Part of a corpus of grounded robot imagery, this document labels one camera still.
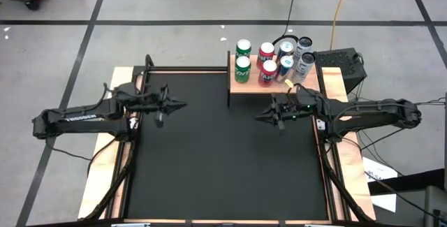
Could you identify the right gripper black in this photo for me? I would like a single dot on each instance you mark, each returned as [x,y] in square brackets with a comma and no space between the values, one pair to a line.
[297,110]

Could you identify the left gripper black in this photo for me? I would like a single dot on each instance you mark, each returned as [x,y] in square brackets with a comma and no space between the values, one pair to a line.
[153,103]

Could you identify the orange Fanta can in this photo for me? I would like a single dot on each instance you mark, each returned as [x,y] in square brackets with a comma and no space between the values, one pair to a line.
[266,49]
[267,75]

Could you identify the blue silver Red Bull can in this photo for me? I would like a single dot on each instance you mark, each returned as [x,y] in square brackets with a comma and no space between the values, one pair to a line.
[285,47]
[283,70]

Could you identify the green Sprite can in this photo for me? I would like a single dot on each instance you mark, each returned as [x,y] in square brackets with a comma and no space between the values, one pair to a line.
[242,71]
[243,47]

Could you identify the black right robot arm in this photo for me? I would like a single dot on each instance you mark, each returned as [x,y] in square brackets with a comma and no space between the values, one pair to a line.
[370,113]

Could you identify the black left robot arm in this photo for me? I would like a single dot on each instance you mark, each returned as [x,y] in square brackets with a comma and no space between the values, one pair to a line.
[87,124]

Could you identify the wooden shelf board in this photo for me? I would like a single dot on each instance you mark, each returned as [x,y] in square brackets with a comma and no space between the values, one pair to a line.
[251,88]

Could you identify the black computer tower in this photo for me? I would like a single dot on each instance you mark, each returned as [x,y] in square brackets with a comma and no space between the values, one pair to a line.
[340,64]

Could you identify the white paper sheet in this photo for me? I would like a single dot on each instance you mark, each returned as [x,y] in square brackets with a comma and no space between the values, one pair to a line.
[386,202]
[377,169]

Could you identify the long black bar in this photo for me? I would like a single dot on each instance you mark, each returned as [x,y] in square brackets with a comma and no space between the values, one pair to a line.
[412,183]

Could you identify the grey box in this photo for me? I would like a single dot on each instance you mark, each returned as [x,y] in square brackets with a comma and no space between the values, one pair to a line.
[434,206]

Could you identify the black aluminium table frame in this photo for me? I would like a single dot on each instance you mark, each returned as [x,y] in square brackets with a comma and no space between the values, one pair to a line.
[331,192]

